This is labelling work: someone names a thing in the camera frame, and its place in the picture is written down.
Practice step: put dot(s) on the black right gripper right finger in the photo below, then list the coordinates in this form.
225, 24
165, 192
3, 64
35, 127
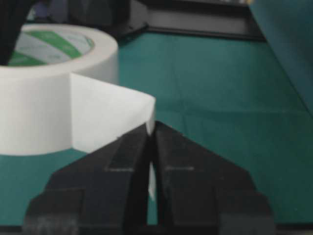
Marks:
202, 193

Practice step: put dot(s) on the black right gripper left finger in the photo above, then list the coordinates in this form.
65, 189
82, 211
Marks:
102, 193

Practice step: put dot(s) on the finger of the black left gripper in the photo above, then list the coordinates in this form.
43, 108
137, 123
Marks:
13, 14

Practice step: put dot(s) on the white duct tape roll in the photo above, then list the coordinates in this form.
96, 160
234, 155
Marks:
63, 92

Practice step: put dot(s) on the green table cloth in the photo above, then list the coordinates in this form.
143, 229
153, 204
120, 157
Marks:
232, 97

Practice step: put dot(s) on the black aluminium frame rail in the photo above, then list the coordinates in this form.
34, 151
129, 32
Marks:
227, 19

